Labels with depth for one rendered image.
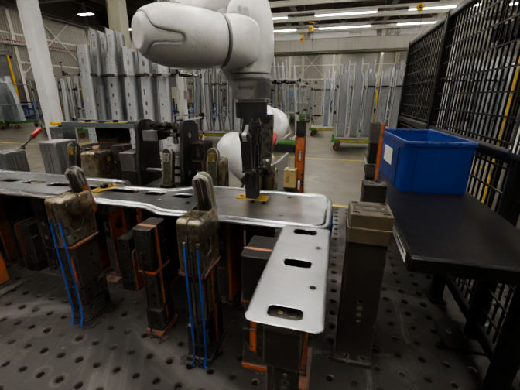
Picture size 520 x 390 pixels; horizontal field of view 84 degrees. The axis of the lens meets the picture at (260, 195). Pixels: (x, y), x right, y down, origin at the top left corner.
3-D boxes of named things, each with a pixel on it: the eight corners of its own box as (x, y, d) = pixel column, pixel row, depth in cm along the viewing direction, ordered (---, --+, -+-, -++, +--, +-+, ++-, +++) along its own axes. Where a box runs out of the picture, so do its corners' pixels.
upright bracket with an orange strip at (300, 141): (289, 272, 97) (295, 121, 81) (290, 270, 99) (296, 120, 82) (299, 274, 97) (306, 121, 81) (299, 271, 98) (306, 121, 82)
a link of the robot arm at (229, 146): (238, 183, 155) (210, 152, 154) (263, 160, 157) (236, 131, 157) (240, 179, 139) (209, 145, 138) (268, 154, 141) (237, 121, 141)
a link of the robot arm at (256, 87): (224, 73, 63) (226, 102, 65) (265, 73, 61) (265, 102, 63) (238, 76, 71) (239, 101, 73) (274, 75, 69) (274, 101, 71)
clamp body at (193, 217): (176, 365, 64) (158, 222, 53) (200, 326, 75) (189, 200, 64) (213, 374, 62) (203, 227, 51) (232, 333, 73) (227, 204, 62)
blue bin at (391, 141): (398, 192, 75) (405, 141, 70) (374, 165, 103) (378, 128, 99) (468, 195, 72) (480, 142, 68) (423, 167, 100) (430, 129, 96)
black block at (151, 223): (137, 340, 71) (118, 231, 61) (161, 310, 81) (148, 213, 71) (165, 347, 69) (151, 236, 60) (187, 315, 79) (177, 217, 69)
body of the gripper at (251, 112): (241, 100, 73) (242, 138, 76) (230, 100, 65) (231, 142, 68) (271, 100, 71) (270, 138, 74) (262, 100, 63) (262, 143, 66)
